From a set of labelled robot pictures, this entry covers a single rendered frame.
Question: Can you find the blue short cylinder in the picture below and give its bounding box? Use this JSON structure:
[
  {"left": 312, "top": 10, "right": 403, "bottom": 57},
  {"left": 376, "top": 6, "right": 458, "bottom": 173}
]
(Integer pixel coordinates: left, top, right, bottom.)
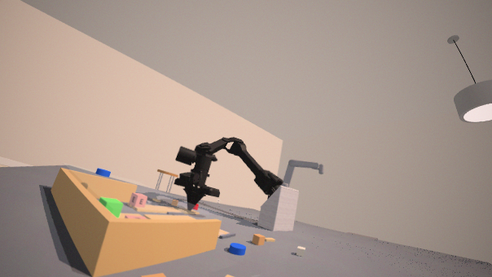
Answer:
[
  {"left": 229, "top": 243, "right": 246, "bottom": 255},
  {"left": 95, "top": 169, "right": 111, "bottom": 177}
]

